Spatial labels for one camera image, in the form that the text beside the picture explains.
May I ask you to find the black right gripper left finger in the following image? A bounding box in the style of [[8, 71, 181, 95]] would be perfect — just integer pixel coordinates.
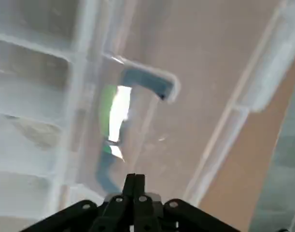
[[21, 173, 137, 232]]

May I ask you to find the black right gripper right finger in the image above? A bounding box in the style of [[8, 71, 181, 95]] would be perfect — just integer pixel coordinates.
[[136, 174, 237, 232]]

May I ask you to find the clear plastic compartment box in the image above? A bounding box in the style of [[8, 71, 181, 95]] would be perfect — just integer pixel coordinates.
[[0, 0, 295, 218]]

